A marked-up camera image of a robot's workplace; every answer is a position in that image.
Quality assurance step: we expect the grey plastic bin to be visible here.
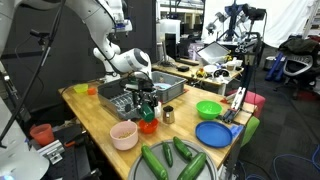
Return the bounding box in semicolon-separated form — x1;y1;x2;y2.
152;71;186;103

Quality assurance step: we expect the right large cucumber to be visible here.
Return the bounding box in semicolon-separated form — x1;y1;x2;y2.
177;152;206;180

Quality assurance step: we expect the steel cup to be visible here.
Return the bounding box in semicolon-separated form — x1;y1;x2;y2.
162;106;175;124

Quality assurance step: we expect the pink bowl with handle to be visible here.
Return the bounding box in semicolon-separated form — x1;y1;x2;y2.
109;121;138;150

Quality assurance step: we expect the grey dish rack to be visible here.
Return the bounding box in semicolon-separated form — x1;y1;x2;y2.
98;76;152;120

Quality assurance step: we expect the clear plastic storage box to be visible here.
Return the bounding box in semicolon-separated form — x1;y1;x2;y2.
197;42;230;65

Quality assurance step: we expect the large left cucumber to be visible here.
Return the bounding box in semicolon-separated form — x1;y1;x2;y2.
141;145;168;180

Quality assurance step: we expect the black office chair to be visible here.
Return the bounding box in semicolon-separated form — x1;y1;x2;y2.
278;36;320;99

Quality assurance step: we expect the camera stand with clamp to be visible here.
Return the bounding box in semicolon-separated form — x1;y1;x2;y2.
221;32;262;123

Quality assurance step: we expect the pink stool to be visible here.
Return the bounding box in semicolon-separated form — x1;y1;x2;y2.
227;88;267;118

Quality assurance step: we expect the yellow-green small bowl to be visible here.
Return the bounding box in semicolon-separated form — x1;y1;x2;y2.
73;84;88;93

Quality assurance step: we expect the light green bowl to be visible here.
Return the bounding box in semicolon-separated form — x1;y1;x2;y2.
196;100;222;120

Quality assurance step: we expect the orange bowl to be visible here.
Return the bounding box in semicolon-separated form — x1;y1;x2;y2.
138;119;158;134

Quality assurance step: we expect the small orange cup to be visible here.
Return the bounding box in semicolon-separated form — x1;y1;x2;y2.
87;88;97;95

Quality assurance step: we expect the wooden background desk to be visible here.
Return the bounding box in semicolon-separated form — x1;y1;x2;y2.
152;61;242;95

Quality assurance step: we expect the light blue plate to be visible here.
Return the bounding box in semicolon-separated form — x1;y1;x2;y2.
154;83;172;90

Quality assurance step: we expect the small thin cucumber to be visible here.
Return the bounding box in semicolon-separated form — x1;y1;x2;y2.
162;142;173;167

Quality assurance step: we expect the green chair seat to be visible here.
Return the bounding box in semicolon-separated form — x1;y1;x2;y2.
241;116;260;146

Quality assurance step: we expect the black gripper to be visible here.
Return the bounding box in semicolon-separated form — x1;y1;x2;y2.
125;78;158;107

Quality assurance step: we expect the middle short cucumber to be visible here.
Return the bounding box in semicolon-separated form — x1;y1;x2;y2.
173;136;192;161

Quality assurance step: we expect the red-orange plastic cup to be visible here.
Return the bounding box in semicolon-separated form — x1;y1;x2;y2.
30;124;55;146

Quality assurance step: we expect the large cucumber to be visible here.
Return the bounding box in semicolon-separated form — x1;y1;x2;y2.
141;145;168;180
177;152;206;180

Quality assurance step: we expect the grey round tray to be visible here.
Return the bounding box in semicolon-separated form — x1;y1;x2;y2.
127;140;218;180

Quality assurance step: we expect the white cup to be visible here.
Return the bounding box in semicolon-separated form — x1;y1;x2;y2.
154;101;162;118

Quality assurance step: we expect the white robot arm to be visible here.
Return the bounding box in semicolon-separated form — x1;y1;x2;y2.
0;0;151;82

